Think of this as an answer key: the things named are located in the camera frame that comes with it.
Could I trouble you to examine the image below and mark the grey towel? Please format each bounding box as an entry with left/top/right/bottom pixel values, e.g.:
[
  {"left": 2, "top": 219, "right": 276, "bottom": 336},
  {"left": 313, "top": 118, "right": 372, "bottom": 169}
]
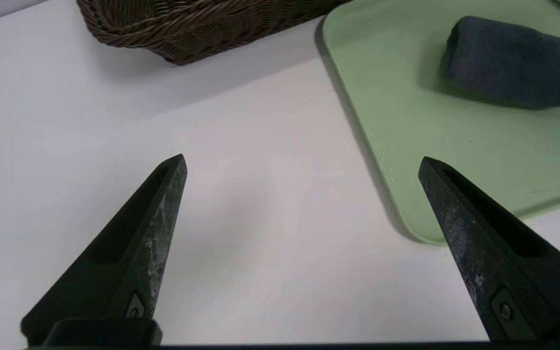
[{"left": 439, "top": 16, "right": 560, "bottom": 110}]

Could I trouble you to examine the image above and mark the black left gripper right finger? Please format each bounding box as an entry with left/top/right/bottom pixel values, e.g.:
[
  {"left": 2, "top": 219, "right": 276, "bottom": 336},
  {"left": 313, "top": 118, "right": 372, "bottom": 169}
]
[{"left": 418, "top": 157, "right": 560, "bottom": 343}]

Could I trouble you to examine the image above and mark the light green plastic tray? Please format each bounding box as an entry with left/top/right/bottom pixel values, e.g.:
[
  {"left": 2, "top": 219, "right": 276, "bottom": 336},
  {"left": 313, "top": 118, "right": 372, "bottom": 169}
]
[{"left": 322, "top": 0, "right": 560, "bottom": 245}]

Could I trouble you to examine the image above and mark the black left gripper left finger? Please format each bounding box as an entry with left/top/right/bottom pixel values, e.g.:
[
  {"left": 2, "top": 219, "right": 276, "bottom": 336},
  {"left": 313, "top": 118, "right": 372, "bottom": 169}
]
[{"left": 20, "top": 154, "right": 188, "bottom": 347}]

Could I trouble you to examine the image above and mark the dark brown wicker basket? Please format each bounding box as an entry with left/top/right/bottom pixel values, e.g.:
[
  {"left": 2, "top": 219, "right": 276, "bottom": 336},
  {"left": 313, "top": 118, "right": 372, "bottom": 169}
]
[{"left": 76, "top": 0, "right": 353, "bottom": 66}]

